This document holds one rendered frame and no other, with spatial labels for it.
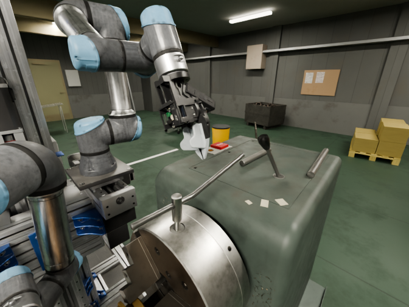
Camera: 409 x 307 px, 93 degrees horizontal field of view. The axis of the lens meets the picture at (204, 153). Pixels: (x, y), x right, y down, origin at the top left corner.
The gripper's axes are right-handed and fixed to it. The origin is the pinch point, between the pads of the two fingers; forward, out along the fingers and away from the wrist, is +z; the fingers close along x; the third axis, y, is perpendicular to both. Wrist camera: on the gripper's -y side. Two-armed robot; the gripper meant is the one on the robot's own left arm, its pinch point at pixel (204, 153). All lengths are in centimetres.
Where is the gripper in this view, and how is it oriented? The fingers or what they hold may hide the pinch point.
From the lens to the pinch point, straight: 50.3
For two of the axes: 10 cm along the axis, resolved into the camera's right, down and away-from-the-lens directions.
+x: 6.9, -1.4, -7.1
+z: 2.9, 9.5, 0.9
